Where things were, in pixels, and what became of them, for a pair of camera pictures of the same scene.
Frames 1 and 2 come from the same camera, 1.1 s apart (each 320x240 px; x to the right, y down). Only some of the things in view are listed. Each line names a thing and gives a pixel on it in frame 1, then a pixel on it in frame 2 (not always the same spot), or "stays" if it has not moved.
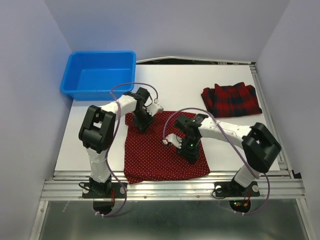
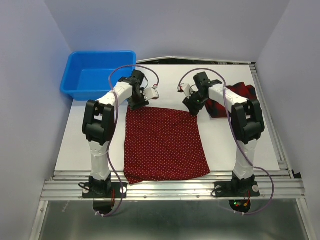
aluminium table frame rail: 67,185 stays
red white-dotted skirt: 147,157 stays
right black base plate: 233,189 stays
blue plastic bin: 91,75 stays
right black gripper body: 189,147 to 195,102
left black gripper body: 141,118 to 137,101
